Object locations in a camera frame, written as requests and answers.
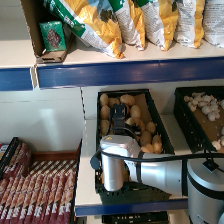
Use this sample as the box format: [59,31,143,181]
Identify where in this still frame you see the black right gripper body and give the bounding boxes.
[111,103,128,136]

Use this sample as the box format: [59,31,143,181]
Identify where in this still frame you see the large yellow-brown potato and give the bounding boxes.
[100,119,113,137]
[152,142,164,155]

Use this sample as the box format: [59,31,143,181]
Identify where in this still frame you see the brown cardboard potato liner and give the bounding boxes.
[133,93,153,126]

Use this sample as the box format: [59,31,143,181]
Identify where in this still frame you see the dark plastic potato crate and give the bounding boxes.
[94,88,176,205]

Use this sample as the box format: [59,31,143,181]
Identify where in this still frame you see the long white shelf blue edge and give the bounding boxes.
[34,39,224,89]

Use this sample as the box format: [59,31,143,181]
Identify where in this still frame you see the dark plastic garlic crate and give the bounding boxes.
[173,85,224,155]

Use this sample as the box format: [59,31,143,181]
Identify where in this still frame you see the brown display carton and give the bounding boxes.
[0,139,83,224]

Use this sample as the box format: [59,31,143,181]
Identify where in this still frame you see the red white snack stick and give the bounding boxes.
[59,168,78,224]
[49,166,69,224]
[19,163,48,224]
[36,164,59,224]

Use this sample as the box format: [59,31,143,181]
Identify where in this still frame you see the brown cardboard garlic liner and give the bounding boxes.
[193,99,224,148]

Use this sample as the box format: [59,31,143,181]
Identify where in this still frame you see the black plastic crate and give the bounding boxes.
[101,211,170,224]

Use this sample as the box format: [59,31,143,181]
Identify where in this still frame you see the yellow green white bag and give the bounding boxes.
[108,0,147,52]
[136,0,179,52]

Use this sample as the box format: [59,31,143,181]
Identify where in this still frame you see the row of snack bags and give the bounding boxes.
[41,0,125,60]

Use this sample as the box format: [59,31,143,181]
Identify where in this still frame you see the dark red packets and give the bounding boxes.
[6,143,33,181]

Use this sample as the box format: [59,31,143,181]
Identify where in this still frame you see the green packet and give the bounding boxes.
[39,20,68,53]

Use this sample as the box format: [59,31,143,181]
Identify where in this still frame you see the short white shelf blue edge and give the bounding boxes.
[0,39,37,92]

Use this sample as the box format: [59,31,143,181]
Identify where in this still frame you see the black display box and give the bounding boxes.
[0,136,20,181]

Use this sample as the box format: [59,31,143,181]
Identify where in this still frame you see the brown cardboard display box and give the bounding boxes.
[19,0,76,64]

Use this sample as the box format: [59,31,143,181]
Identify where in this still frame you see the white printed bag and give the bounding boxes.
[202,0,224,50]

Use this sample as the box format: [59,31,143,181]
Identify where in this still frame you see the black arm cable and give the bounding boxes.
[93,126,224,174]

